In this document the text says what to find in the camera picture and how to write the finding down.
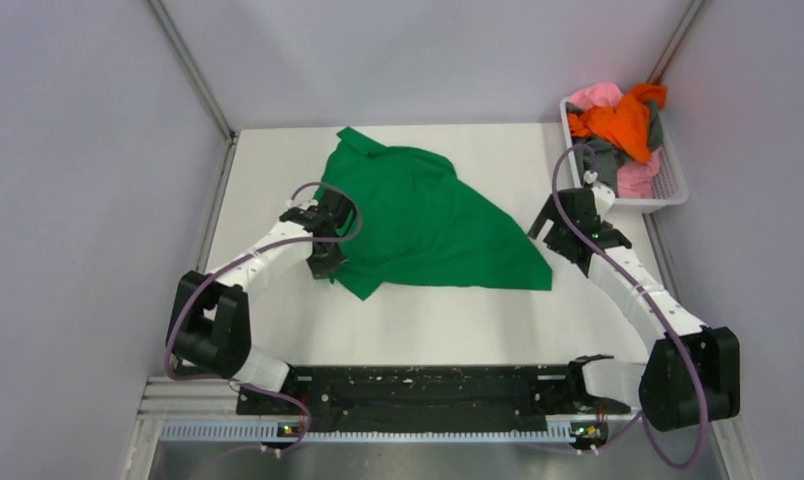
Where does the green t-shirt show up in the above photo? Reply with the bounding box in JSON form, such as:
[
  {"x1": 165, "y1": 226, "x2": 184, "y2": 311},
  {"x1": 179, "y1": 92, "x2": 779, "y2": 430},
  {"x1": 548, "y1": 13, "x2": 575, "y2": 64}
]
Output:
[{"x1": 321, "y1": 127, "x2": 553, "y2": 300}]

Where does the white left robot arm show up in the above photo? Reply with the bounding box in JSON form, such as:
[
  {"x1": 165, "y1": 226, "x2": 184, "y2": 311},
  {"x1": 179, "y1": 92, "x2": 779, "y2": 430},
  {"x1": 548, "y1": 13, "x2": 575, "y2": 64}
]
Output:
[{"x1": 166, "y1": 192, "x2": 362, "y2": 414}]

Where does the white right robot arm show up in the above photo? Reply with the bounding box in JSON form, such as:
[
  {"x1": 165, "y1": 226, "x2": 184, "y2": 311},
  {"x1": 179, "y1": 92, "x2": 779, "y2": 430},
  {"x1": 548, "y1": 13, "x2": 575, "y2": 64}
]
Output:
[{"x1": 528, "y1": 185, "x2": 741, "y2": 432}]

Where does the grey t-shirt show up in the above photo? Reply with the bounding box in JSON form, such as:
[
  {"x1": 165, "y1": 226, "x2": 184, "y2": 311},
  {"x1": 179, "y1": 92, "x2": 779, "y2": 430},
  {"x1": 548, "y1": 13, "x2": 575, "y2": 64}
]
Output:
[{"x1": 567, "y1": 96, "x2": 664, "y2": 199}]

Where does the pink t-shirt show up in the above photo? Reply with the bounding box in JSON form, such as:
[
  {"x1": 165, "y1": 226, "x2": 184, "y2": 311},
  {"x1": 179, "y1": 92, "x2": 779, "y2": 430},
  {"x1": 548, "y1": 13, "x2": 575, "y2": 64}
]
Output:
[{"x1": 565, "y1": 83, "x2": 667, "y2": 199}]

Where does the white laundry basket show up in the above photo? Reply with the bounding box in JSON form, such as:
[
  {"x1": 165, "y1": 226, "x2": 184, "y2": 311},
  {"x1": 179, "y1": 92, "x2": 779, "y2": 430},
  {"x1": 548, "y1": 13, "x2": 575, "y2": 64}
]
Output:
[{"x1": 559, "y1": 97, "x2": 689, "y2": 214}]

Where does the orange t-shirt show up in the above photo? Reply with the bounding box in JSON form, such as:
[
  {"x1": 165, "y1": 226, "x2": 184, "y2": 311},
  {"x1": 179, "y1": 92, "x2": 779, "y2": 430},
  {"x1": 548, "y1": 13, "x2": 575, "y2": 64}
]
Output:
[{"x1": 567, "y1": 83, "x2": 667, "y2": 164}]

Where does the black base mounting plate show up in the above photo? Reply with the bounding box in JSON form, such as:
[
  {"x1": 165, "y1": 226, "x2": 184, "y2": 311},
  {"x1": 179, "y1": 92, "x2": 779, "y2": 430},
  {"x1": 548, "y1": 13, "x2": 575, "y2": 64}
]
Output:
[{"x1": 236, "y1": 365, "x2": 631, "y2": 434}]

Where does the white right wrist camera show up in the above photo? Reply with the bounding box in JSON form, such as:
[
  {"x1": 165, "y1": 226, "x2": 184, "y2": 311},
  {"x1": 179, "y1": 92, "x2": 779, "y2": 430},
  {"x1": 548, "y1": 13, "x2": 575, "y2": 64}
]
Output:
[{"x1": 582, "y1": 170, "x2": 616, "y2": 218}]

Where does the aluminium frame rail right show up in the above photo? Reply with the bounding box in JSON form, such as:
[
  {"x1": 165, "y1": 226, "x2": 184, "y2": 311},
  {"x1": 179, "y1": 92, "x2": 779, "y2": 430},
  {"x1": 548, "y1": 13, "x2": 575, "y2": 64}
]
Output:
[{"x1": 647, "y1": 0, "x2": 713, "y2": 85}]

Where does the aluminium frame rail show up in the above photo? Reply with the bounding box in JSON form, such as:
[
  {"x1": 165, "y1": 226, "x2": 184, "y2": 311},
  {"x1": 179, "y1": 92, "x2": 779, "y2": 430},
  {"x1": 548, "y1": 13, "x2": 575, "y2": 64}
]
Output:
[
  {"x1": 647, "y1": 0, "x2": 713, "y2": 85},
  {"x1": 145, "y1": 0, "x2": 237, "y2": 267}
]

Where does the aluminium frame rail left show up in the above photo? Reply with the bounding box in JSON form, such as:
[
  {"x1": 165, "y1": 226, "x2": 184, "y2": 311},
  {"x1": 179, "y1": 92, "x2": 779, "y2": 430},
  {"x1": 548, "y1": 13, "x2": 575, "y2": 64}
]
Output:
[{"x1": 145, "y1": 0, "x2": 237, "y2": 267}]

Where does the aluminium front rail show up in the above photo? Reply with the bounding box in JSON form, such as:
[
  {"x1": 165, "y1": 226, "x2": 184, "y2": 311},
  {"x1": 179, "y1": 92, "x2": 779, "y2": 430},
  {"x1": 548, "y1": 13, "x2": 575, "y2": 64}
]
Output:
[{"x1": 136, "y1": 374, "x2": 741, "y2": 422}]

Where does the white slotted cable duct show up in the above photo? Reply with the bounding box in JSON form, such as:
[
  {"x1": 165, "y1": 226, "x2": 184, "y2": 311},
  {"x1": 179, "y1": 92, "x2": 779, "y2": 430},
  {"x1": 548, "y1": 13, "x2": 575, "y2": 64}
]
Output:
[{"x1": 160, "y1": 419, "x2": 576, "y2": 443}]

